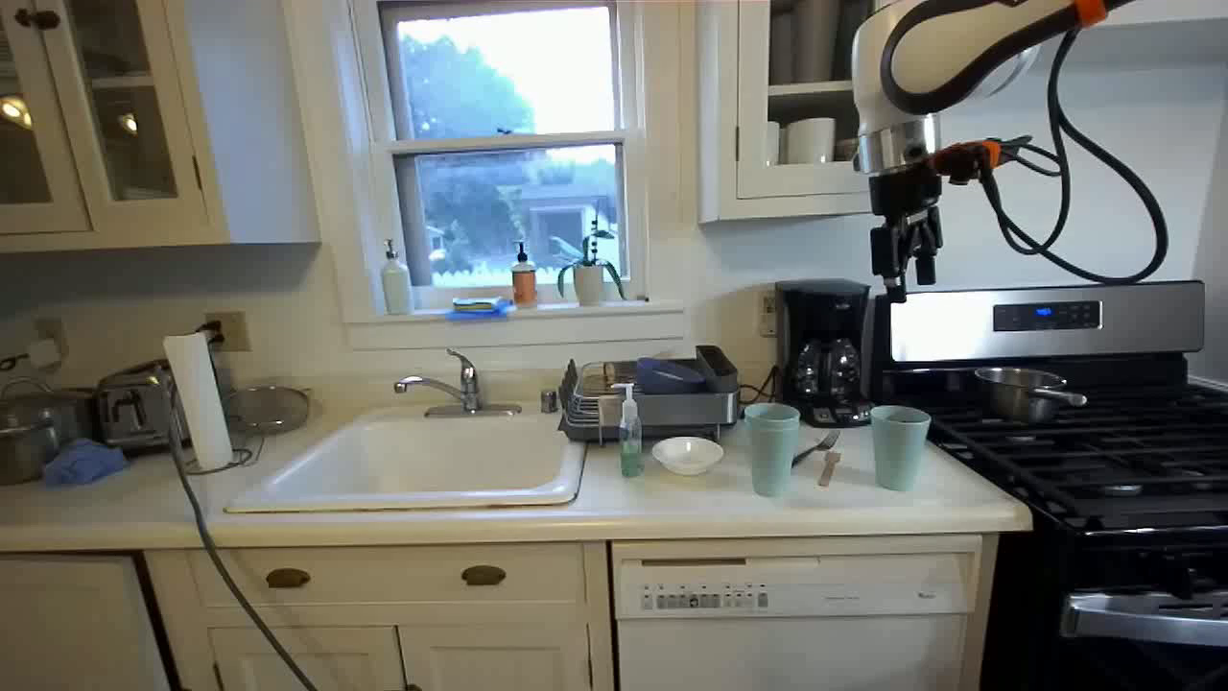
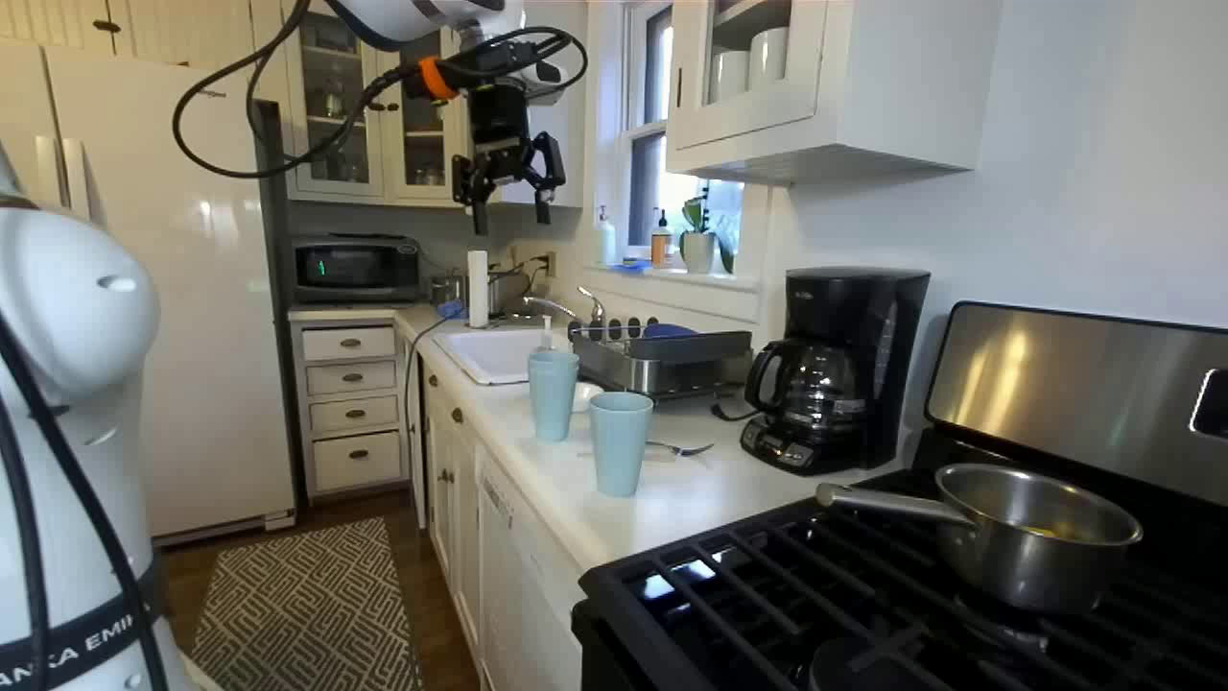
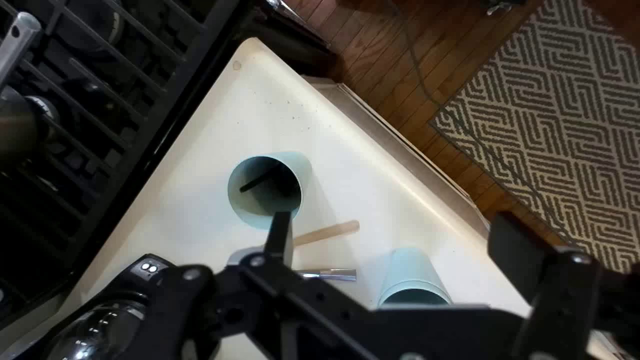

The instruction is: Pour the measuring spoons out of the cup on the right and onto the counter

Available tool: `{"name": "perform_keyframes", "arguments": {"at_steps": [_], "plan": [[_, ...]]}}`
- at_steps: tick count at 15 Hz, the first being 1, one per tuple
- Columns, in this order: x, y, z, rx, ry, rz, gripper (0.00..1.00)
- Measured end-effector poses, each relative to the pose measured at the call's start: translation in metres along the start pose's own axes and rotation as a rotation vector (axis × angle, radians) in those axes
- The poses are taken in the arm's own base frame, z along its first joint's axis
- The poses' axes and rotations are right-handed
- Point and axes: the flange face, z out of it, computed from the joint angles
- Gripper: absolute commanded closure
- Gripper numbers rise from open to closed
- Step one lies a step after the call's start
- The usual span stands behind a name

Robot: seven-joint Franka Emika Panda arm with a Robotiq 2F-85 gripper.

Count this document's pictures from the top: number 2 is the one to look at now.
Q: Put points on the white kitchen sink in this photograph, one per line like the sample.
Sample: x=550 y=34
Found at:
x=497 y=357

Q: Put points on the patterned floor rug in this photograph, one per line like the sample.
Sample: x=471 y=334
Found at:
x=310 y=611

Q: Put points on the black gas stove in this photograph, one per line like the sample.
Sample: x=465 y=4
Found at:
x=862 y=601

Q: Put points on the teal cup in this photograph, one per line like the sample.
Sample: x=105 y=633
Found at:
x=554 y=392
x=621 y=432

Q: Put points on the paper towel roll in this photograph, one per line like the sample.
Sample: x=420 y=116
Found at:
x=479 y=288

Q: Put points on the chrome faucet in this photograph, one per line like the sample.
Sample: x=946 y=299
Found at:
x=560 y=309

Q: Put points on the glass door upper cabinet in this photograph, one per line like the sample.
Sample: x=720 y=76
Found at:
x=398 y=153

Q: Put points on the black coffee maker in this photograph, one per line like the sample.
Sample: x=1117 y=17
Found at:
x=829 y=389

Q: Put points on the white drawer cabinet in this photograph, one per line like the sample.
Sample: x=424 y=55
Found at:
x=351 y=406

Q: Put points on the potted plant on sill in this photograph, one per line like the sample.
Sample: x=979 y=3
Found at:
x=700 y=244

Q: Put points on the orange soap bottle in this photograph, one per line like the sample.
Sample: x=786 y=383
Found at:
x=663 y=238

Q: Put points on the white refrigerator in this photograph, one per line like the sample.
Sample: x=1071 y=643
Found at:
x=94 y=135

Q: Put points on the black microwave oven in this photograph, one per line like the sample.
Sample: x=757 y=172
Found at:
x=356 y=270

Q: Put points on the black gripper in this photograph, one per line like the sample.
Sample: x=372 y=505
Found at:
x=505 y=153

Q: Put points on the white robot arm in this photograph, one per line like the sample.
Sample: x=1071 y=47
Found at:
x=80 y=319

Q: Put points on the steel saucepan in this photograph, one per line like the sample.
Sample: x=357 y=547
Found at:
x=1024 y=540

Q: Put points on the white soap bottle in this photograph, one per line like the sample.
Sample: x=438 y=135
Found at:
x=605 y=244

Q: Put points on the white upper cabinet right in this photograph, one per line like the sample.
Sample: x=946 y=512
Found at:
x=801 y=91

